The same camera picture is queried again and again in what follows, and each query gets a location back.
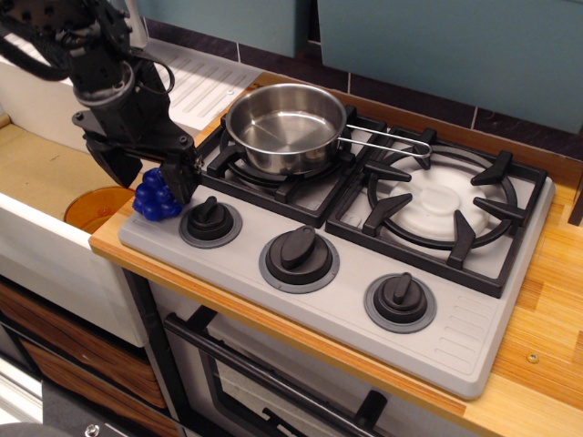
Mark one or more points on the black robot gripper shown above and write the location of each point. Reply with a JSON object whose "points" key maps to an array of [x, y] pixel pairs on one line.
{"points": [[124, 126]]}

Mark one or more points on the blue toy blueberry cluster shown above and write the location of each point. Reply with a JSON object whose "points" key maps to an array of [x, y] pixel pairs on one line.
{"points": [[153, 199]]}

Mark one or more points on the stainless steel pot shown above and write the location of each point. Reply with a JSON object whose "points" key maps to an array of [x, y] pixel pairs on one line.
{"points": [[291, 129]]}

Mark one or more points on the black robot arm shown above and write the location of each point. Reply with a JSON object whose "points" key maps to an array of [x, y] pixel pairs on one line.
{"points": [[87, 42]]}

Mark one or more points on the black left stove knob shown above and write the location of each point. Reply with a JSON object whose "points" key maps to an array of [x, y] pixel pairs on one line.
{"points": [[210, 224]]}

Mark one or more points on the black stove knob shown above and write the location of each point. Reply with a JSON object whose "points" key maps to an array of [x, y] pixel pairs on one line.
{"points": [[300, 261], [400, 303], [210, 224]]}

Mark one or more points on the black middle stove knob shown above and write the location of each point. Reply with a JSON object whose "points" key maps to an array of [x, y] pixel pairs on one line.
{"points": [[300, 261]]}

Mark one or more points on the black right stove knob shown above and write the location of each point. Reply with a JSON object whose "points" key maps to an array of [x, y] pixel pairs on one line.
{"points": [[400, 303]]}

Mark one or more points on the grey toy stove top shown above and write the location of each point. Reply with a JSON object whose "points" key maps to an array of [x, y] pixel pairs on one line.
{"points": [[455, 352]]}

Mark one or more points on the white toy sink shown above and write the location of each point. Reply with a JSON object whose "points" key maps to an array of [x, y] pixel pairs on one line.
{"points": [[44, 168]]}

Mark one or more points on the grey toy faucet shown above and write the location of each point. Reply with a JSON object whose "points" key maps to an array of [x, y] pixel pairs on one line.
{"points": [[139, 33]]}

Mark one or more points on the black left burner grate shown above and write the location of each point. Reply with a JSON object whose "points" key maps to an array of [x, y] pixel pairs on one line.
{"points": [[307, 197]]}

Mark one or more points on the black burner grate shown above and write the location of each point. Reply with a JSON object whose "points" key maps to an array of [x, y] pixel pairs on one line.
{"points": [[458, 213], [307, 197]]}

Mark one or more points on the wooden drawer front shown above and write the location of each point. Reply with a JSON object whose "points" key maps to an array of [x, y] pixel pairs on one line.
{"points": [[86, 360]]}

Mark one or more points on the toy oven door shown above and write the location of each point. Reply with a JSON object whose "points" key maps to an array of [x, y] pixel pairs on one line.
{"points": [[244, 408]]}

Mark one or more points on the black right burner grate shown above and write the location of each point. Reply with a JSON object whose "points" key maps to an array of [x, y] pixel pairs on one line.
{"points": [[458, 213]]}

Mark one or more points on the black oven door handle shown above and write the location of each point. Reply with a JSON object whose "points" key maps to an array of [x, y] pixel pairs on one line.
{"points": [[193, 331]]}

